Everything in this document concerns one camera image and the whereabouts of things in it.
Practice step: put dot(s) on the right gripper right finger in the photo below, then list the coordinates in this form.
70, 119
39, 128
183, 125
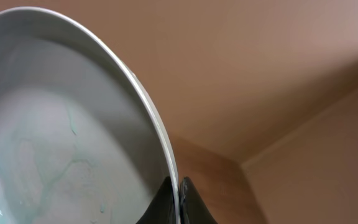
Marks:
192, 208

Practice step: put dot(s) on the white plate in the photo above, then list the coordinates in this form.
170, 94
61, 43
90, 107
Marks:
80, 138

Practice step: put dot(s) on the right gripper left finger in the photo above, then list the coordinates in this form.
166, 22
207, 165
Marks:
161, 209

